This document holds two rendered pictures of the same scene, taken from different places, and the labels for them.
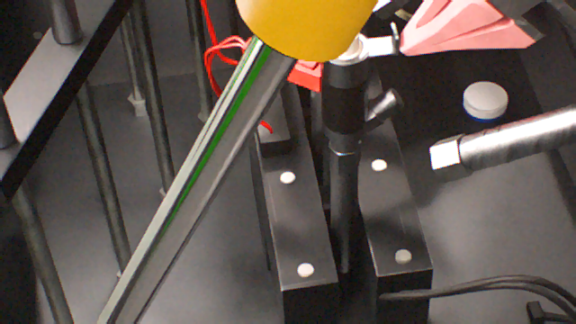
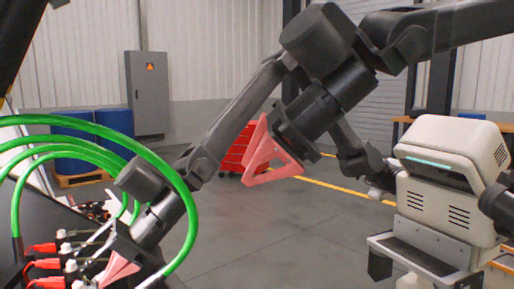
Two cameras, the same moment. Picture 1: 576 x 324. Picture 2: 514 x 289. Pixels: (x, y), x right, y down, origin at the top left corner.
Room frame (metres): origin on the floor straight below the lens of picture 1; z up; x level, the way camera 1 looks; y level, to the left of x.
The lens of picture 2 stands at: (-0.12, -0.05, 1.48)
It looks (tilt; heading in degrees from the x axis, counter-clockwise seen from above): 11 degrees down; 331
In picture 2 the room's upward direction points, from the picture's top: straight up
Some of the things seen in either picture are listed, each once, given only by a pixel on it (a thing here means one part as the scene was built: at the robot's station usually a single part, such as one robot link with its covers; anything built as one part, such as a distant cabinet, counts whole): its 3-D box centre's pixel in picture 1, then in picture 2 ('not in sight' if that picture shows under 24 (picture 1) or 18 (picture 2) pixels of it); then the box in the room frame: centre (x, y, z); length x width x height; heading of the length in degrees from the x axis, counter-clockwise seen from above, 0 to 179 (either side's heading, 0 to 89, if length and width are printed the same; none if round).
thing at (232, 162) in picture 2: not in sight; (242, 150); (4.32, -2.29, 0.43); 0.70 x 0.46 x 0.86; 37
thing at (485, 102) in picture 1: (485, 101); not in sight; (0.68, -0.18, 0.84); 0.04 x 0.04 x 0.01
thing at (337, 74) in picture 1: (361, 165); not in sight; (0.45, -0.05, 1.03); 0.05 x 0.03 x 0.21; 96
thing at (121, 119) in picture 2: not in sight; (95, 143); (5.52, -0.36, 0.51); 1.20 x 0.85 x 1.02; 100
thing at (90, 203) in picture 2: not in sight; (95, 208); (1.20, -0.10, 1.01); 0.23 x 0.11 x 0.06; 6
